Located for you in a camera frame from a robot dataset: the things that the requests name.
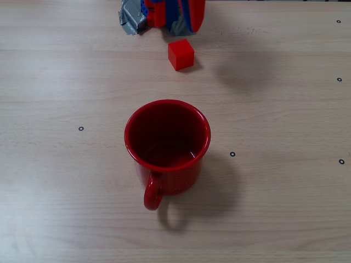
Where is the red enamel mug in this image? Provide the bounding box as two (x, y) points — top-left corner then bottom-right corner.
(124, 99), (212, 211)

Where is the grey duct tape wad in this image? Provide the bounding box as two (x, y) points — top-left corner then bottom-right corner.
(166, 13), (197, 37)
(118, 0), (148, 36)

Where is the red cube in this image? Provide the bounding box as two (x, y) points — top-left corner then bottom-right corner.
(167, 38), (195, 72)

